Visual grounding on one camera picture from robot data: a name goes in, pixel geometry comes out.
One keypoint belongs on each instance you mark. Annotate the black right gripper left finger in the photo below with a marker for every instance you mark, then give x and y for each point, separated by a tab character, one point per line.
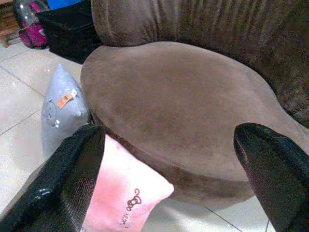
60	181

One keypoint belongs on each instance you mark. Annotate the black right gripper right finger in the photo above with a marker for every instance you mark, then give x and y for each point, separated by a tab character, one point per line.
277	174

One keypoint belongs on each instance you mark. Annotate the pink square pillow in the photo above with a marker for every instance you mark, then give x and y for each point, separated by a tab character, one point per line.
120	188

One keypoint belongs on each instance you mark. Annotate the grey pillow with bear print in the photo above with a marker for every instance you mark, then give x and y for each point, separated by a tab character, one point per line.
65	120

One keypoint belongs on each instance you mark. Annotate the brown round sofa chair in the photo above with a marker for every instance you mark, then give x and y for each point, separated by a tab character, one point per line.
173	101

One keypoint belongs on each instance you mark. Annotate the pink vacuum cleaner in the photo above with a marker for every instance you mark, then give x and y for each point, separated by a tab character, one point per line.
33	36

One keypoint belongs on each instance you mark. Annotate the wooden stool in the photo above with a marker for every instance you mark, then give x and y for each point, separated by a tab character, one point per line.
7	21

